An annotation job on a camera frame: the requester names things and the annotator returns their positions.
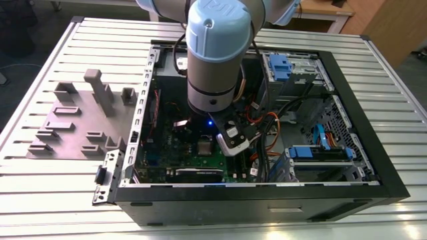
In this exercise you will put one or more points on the green motherboard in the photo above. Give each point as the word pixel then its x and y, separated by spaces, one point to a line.
pixel 187 160

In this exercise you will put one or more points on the silver metal drive cage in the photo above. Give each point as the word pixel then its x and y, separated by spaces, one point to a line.
pixel 275 92

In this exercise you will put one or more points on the grey metal slot bracket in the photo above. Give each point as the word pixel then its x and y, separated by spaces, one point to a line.
pixel 111 175

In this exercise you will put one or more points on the white wrist camera black face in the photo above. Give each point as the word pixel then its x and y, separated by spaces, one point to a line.
pixel 234 147

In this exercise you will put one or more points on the silver square CPU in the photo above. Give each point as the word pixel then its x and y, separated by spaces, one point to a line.
pixel 205 148

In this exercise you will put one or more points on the black graphics card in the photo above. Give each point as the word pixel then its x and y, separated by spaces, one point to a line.
pixel 197 175

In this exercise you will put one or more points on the blue plastic drive latch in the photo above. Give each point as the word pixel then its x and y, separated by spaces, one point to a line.
pixel 281 67

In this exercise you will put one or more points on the black open PC case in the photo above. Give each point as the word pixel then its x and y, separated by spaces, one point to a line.
pixel 234 207

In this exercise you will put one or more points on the grey power supply box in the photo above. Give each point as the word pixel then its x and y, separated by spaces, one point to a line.
pixel 170 90

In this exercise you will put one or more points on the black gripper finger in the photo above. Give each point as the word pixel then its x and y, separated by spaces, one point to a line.
pixel 182 124

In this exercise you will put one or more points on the grey parts rack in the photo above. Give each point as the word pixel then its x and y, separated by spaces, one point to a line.
pixel 94 120

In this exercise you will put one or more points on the grey perforated disk bay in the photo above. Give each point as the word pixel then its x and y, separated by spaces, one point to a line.
pixel 338 117

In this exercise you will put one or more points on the black chair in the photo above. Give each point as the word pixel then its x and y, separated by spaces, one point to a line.
pixel 17 37

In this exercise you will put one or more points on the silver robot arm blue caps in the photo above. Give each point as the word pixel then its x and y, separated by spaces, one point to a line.
pixel 217 62

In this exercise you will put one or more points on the blue video port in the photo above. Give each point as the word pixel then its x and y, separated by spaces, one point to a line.
pixel 101 175

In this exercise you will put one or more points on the hard disk in blue carrier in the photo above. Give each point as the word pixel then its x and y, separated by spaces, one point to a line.
pixel 302 152

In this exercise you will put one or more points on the brown wooden cabinet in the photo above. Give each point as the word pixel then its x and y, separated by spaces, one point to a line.
pixel 394 25

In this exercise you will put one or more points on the empty grey RAM slot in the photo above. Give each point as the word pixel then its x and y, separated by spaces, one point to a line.
pixel 235 166
pixel 229 166

